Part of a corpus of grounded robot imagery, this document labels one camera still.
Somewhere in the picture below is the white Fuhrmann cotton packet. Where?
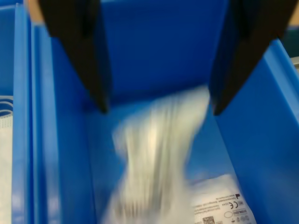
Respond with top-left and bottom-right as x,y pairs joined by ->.
101,85 -> 211,224
186,174 -> 256,224

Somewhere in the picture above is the blue bin with cotton packets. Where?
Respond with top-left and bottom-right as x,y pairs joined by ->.
30,0 -> 299,224

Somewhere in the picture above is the blue bin with masks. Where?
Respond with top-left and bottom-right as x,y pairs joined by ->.
0,2 -> 32,224

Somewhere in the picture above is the stack of white face masks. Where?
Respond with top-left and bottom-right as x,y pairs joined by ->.
0,94 -> 15,224

